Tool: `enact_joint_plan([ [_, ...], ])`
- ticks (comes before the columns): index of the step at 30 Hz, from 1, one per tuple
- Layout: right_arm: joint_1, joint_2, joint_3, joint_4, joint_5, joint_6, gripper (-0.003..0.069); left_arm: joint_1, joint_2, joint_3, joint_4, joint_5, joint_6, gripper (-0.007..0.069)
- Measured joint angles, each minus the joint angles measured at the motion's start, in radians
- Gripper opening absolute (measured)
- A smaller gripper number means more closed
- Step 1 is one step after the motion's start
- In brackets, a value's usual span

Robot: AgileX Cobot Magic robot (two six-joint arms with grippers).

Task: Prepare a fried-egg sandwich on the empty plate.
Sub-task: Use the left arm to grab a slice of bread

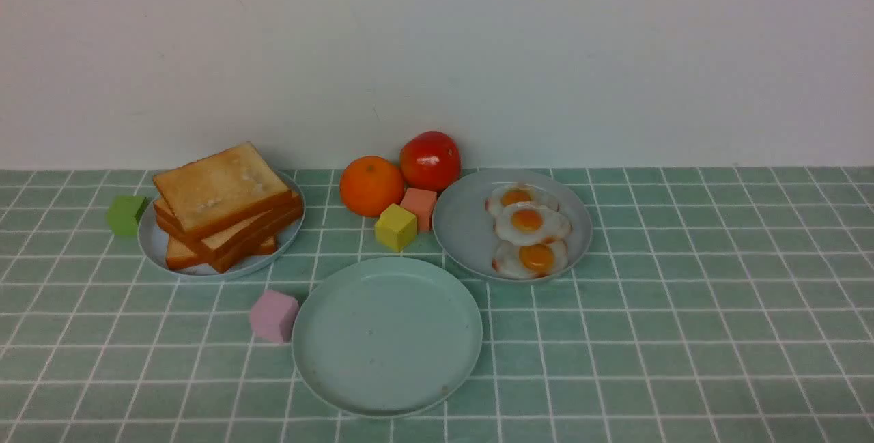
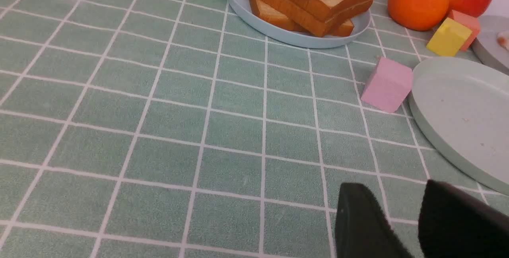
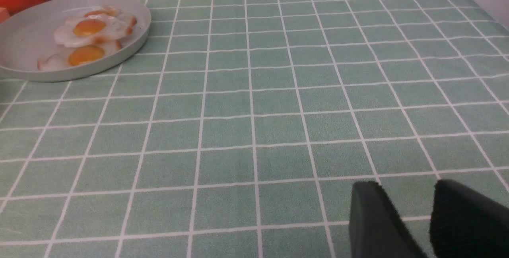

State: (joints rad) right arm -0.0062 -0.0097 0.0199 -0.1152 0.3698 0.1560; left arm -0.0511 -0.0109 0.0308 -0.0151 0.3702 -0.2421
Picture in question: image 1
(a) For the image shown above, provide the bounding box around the fried egg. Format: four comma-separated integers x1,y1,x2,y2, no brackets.
491,240,569,281
485,184,560,217
494,201,572,246

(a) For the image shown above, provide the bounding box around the toast slice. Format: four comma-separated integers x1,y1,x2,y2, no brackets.
152,141,302,239
205,206,304,273
165,235,279,271
153,192,304,261

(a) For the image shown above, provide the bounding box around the salmon pink cube block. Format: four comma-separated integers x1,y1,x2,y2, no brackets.
400,187,438,233

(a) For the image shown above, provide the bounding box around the red tomato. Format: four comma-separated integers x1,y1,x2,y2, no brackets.
399,131,462,193

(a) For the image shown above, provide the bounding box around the grey plate with eggs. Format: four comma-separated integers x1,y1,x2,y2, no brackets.
432,169,594,284

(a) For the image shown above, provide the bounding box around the yellow cube block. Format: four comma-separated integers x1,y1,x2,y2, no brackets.
374,204,419,253

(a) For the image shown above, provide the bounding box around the orange fruit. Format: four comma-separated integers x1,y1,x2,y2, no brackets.
338,156,405,217

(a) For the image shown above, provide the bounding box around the green round front plate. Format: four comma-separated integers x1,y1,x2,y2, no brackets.
290,257,484,418

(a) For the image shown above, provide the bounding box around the lilac pink cube block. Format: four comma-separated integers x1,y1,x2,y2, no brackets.
249,289,300,343

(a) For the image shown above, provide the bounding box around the light blue bread plate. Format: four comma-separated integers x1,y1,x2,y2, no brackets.
137,173,306,281

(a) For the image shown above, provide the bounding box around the green cube block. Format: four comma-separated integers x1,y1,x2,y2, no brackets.
105,195,149,237

